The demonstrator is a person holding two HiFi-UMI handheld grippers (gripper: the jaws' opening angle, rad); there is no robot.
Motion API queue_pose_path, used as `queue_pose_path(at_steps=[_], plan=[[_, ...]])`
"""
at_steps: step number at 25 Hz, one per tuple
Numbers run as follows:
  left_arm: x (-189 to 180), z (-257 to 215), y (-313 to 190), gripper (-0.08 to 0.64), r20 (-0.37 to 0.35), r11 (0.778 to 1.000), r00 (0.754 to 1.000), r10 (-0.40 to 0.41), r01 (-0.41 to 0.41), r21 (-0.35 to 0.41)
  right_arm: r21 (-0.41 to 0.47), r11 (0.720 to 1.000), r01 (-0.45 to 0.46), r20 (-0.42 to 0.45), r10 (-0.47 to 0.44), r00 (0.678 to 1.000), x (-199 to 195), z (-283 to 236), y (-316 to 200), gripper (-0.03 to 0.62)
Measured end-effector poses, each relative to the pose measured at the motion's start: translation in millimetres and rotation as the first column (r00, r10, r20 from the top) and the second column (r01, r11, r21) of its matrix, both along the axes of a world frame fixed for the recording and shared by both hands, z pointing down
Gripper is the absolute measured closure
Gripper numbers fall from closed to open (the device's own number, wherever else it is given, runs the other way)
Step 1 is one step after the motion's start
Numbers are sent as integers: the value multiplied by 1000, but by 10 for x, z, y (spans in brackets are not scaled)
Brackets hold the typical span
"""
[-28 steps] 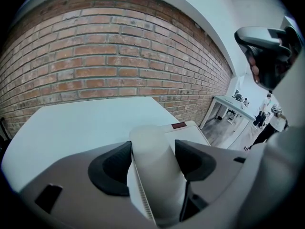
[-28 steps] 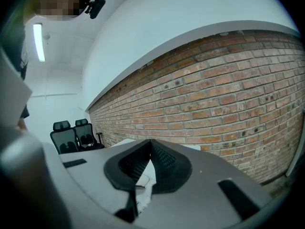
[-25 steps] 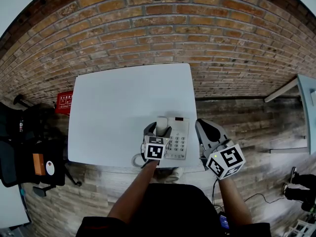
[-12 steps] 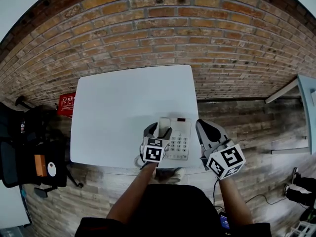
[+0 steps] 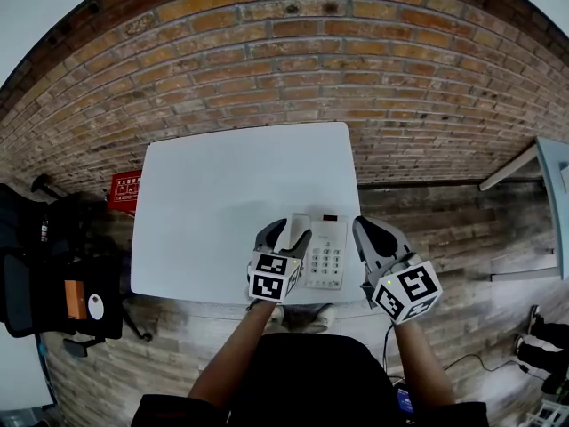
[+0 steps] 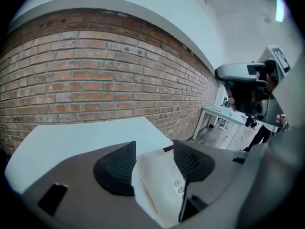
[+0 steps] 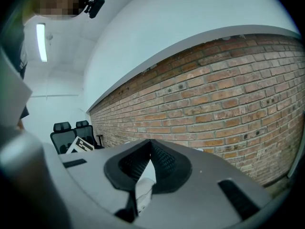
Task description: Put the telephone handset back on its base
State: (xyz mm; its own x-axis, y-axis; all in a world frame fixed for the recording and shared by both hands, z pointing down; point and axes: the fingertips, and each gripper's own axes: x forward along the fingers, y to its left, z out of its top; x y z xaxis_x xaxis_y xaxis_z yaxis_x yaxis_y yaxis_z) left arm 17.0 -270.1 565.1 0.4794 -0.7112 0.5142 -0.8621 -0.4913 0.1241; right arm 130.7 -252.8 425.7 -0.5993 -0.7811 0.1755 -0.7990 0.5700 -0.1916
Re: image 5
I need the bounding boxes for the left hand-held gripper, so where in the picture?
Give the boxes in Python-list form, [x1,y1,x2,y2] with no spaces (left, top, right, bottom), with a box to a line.
[245,218,314,305]

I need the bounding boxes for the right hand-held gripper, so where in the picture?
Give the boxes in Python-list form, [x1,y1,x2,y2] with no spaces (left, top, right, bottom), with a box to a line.
[352,215,443,326]

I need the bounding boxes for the person's left forearm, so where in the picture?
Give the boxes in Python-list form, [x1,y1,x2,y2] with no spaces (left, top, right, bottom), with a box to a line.
[186,300,276,411]

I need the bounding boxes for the person's right forearm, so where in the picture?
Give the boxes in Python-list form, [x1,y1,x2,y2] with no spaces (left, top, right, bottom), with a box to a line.
[393,320,457,411]

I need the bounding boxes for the white telephone base with keypad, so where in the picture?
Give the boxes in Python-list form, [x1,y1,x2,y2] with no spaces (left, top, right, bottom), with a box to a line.
[291,213,349,291]

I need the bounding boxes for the white square table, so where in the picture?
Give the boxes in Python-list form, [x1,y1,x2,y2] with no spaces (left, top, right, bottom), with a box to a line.
[130,121,364,306]

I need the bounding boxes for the person's right white shoe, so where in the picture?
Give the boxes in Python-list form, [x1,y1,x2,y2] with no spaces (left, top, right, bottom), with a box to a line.
[306,303,337,333]

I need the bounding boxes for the person's dark shirt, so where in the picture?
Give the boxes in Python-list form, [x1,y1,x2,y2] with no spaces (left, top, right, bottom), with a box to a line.
[131,334,490,427]

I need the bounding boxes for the blue device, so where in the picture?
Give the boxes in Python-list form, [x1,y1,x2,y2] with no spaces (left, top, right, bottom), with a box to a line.
[395,387,414,415]

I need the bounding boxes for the red fire equipment box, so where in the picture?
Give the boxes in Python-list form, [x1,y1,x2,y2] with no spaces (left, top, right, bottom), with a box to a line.
[107,170,143,216]

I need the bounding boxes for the grey table with white legs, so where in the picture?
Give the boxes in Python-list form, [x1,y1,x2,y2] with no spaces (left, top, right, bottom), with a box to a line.
[477,135,569,284]

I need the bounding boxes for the white round badge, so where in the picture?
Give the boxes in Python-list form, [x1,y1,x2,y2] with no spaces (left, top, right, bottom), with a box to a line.
[87,294,106,321]

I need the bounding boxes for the orange box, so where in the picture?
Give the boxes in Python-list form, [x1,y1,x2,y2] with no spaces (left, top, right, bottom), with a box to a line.
[64,279,88,321]

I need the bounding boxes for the black office chair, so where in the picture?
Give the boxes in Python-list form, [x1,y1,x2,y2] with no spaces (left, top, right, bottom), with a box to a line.
[0,173,155,359]

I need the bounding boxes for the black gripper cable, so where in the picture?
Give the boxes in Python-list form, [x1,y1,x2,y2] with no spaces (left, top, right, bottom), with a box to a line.
[381,325,399,375]

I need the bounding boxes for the black floor cable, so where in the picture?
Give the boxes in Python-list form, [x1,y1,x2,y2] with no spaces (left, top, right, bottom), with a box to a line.
[444,353,546,382]

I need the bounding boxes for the white wire rack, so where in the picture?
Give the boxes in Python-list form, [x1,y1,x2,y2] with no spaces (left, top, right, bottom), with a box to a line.
[524,398,569,427]

